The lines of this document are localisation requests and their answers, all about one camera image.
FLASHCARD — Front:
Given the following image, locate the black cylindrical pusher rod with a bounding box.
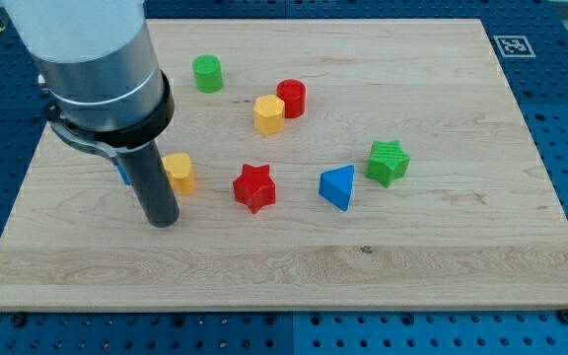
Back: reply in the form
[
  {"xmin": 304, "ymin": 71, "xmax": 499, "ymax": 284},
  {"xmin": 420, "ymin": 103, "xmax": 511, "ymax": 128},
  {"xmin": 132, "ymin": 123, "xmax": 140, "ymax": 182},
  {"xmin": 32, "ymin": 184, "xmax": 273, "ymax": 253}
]
[{"xmin": 116, "ymin": 141, "xmax": 179, "ymax": 228}]

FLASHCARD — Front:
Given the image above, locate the yellow heart block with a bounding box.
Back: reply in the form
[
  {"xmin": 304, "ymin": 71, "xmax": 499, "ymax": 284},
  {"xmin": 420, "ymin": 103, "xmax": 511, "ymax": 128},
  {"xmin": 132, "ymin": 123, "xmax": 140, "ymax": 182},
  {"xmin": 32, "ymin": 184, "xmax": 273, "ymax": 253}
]
[{"xmin": 162, "ymin": 153, "xmax": 196, "ymax": 195}]

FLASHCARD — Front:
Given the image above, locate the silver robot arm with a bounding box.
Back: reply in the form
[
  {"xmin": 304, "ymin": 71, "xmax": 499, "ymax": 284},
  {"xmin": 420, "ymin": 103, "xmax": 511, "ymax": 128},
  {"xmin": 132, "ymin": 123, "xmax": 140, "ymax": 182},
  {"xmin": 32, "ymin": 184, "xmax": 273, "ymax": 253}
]
[{"xmin": 0, "ymin": 0, "xmax": 179, "ymax": 228}]

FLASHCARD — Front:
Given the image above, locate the yellow hexagon block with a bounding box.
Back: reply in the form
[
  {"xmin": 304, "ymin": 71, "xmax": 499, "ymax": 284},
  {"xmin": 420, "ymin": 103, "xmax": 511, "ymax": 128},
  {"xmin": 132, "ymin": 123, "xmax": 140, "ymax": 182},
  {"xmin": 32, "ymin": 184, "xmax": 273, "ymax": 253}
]
[{"xmin": 253, "ymin": 95, "xmax": 285, "ymax": 135}]

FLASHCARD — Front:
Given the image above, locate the blue block behind rod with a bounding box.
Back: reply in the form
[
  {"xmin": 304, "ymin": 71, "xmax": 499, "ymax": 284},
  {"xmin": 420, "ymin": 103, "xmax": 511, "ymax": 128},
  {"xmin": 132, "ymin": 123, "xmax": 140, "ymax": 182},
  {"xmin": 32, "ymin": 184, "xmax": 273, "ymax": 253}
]
[{"xmin": 117, "ymin": 165, "xmax": 131, "ymax": 185}]

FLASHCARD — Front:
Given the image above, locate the red star block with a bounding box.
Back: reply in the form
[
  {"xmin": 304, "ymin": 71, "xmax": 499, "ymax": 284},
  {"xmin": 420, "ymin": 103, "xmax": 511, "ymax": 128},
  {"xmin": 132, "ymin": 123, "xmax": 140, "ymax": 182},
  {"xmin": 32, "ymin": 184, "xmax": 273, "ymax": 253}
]
[{"xmin": 233, "ymin": 164, "xmax": 276, "ymax": 214}]

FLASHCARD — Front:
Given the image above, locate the green cylinder block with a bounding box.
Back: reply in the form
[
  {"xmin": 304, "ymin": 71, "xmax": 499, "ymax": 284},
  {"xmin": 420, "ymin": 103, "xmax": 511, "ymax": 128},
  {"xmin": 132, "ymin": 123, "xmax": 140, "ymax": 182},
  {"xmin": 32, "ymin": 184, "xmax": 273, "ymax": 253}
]
[{"xmin": 192, "ymin": 54, "xmax": 224, "ymax": 94}]

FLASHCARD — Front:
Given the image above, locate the red cylinder block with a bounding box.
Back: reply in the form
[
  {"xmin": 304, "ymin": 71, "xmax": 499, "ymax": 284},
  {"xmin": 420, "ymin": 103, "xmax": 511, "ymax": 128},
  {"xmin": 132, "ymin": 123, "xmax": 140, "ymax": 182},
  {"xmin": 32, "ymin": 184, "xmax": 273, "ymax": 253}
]
[{"xmin": 276, "ymin": 79, "xmax": 306, "ymax": 118}]

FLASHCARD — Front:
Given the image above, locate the wooden board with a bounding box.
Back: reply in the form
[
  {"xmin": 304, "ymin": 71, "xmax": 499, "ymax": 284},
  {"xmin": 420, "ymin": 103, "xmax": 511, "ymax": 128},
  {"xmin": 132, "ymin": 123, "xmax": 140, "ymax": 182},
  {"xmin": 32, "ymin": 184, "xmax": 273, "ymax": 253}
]
[{"xmin": 0, "ymin": 19, "xmax": 568, "ymax": 313}]

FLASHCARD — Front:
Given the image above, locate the blue triangle block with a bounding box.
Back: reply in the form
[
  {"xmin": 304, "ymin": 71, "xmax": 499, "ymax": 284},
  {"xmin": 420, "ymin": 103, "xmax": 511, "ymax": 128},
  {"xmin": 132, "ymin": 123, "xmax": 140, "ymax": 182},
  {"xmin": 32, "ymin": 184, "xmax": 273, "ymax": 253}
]
[{"xmin": 319, "ymin": 165, "xmax": 355, "ymax": 211}]

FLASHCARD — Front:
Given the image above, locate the green star block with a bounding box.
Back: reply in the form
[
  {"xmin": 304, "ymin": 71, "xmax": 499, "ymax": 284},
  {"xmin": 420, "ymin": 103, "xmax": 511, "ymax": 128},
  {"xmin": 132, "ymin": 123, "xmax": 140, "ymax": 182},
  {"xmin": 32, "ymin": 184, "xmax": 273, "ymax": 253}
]
[{"xmin": 365, "ymin": 140, "xmax": 410, "ymax": 187}]

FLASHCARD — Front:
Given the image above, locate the white fiducial marker tag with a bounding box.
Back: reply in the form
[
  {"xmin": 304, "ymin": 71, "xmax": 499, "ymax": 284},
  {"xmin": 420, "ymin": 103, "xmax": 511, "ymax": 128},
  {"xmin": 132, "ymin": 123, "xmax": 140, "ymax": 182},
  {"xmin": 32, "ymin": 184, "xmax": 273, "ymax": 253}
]
[{"xmin": 493, "ymin": 35, "xmax": 535, "ymax": 58}]

